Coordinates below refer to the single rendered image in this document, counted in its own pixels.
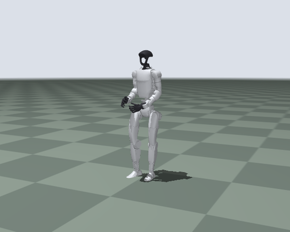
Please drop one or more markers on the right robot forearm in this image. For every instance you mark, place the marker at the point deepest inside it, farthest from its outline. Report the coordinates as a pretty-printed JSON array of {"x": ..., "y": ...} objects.
[{"x": 131, "y": 97}]

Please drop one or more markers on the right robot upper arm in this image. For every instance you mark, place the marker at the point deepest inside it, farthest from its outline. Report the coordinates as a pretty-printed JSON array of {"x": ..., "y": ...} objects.
[{"x": 134, "y": 90}]

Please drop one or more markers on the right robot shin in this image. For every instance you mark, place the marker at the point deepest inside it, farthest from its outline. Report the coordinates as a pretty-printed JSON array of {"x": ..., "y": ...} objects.
[{"x": 135, "y": 156}]

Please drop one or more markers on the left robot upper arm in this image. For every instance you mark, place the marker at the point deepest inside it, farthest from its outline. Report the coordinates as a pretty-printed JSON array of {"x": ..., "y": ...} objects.
[{"x": 157, "y": 79}]

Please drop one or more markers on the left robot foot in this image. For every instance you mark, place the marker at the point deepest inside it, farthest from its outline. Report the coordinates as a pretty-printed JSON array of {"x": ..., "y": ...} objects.
[{"x": 149, "y": 177}]

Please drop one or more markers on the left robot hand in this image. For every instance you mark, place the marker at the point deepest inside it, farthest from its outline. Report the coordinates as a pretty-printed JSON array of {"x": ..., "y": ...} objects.
[{"x": 136, "y": 107}]

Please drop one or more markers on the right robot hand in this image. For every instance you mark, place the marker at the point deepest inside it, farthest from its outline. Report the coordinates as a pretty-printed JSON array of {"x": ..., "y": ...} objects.
[{"x": 124, "y": 101}]

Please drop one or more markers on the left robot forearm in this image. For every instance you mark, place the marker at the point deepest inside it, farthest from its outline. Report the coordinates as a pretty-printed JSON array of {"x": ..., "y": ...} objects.
[{"x": 152, "y": 99}]

